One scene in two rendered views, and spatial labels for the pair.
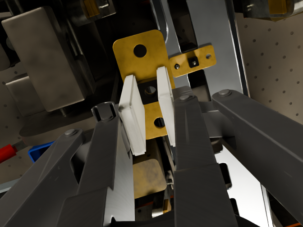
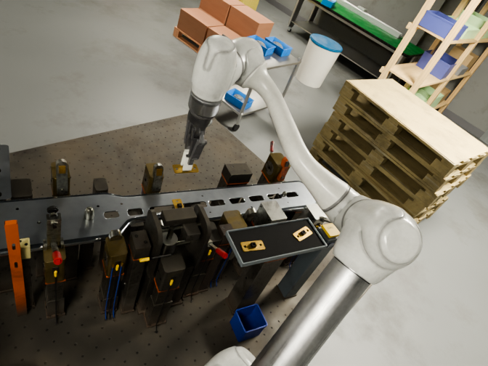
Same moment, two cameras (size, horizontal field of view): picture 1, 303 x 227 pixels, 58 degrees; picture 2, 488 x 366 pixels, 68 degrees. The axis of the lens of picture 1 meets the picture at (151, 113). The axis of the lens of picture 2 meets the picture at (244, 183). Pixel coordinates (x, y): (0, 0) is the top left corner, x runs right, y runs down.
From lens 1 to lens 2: 109 cm
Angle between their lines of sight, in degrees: 42
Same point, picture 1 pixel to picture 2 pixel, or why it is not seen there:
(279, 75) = not seen: hidden behind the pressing
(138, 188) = (239, 220)
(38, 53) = (176, 214)
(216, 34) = (167, 198)
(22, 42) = (172, 217)
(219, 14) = (159, 196)
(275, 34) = not seen: hidden behind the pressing
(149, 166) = (227, 214)
